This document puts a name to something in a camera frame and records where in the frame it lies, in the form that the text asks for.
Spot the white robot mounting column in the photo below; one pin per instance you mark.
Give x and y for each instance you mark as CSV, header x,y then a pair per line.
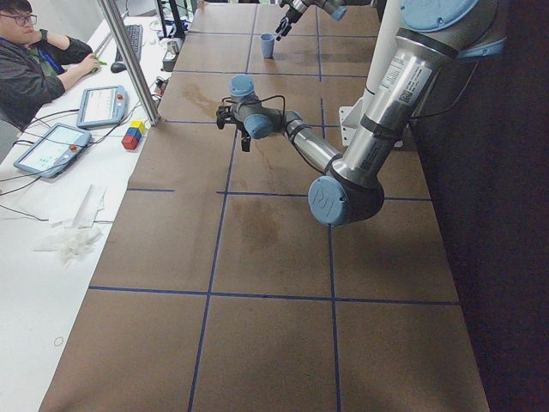
x,y
384,51

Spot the teach pendant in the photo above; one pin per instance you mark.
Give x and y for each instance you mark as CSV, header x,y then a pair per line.
x,y
54,151
102,107

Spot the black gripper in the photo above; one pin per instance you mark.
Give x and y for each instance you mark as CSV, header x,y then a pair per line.
x,y
245,134
291,13

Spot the seated person black jacket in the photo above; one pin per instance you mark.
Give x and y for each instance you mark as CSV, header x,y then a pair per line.
x,y
37,66

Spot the folded white paper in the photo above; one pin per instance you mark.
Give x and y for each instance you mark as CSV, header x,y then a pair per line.
x,y
79,208

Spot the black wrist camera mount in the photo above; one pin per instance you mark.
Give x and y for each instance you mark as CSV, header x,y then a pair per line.
x,y
224,114

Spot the black computer mouse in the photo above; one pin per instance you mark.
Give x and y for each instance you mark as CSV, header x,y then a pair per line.
x,y
118,67

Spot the black keyboard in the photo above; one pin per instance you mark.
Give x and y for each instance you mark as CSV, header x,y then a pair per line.
x,y
134,33

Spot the near teach pendant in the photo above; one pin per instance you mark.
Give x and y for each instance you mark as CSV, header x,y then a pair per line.
x,y
54,151

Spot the far teach pendant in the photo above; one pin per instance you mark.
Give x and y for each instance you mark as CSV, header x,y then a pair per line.
x,y
102,107

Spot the person's hand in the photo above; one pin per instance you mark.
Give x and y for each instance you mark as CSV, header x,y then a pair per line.
x,y
89,65

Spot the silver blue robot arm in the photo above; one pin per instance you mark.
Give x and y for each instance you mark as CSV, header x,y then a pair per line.
x,y
415,41
297,8

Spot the light blue cup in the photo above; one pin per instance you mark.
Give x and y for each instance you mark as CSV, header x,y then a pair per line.
x,y
267,45

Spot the yellow block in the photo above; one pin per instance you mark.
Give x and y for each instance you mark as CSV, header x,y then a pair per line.
x,y
137,128

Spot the crumpled white tissue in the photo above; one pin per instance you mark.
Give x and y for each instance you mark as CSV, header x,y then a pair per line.
x,y
70,244

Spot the red blue block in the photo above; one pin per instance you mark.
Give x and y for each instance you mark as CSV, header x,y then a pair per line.
x,y
131,138

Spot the aluminium frame post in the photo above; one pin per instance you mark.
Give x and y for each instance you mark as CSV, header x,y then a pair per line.
x,y
115,23

